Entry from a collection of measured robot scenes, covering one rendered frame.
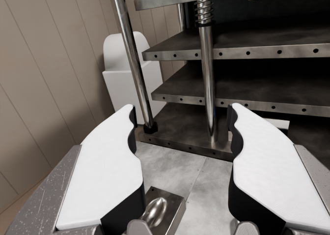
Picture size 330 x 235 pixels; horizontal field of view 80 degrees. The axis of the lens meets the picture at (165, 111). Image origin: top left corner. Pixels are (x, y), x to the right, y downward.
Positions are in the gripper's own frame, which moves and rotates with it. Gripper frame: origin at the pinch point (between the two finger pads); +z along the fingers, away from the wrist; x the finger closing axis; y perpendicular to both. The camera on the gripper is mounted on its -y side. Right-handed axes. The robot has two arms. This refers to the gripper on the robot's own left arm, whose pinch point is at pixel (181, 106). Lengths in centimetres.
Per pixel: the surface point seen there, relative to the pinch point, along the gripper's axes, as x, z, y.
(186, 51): 6, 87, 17
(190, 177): 7, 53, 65
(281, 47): 41, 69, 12
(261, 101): 40, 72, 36
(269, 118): 44, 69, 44
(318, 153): 66, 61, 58
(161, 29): -17, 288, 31
